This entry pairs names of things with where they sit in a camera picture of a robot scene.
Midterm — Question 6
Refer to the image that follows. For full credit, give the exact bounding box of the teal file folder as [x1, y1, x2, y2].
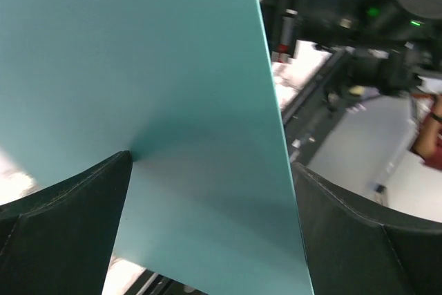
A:
[1, 0, 312, 294]

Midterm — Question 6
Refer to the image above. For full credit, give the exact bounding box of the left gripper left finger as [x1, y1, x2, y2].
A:
[1, 151, 133, 294]

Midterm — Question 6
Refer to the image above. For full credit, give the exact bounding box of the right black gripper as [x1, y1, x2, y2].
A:
[272, 0, 441, 95]

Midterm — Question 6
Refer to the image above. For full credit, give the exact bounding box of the person in red shirt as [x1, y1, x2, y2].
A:
[411, 95, 441, 171]

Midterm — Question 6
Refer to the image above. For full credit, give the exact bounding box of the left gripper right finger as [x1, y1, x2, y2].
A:
[291, 163, 441, 295]

